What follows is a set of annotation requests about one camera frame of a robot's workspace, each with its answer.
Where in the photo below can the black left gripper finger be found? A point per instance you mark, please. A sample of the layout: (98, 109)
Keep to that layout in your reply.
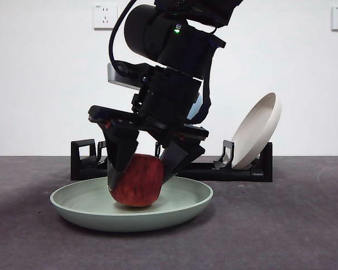
(177, 160)
(121, 157)

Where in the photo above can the red apple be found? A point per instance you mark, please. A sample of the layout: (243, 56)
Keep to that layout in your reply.
(141, 182)

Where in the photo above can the pale green round plate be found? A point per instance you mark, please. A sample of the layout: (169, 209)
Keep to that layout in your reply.
(81, 213)

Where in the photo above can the black plate rack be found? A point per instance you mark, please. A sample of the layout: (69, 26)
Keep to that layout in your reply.
(228, 174)

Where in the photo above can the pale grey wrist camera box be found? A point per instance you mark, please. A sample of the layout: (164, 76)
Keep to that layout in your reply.
(114, 77)

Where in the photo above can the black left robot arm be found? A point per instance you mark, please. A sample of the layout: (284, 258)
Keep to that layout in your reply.
(157, 33)

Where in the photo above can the light blue round plate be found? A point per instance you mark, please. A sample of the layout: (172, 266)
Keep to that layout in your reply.
(194, 108)

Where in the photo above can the beige round plate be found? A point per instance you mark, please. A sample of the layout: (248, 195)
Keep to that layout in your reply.
(256, 129)

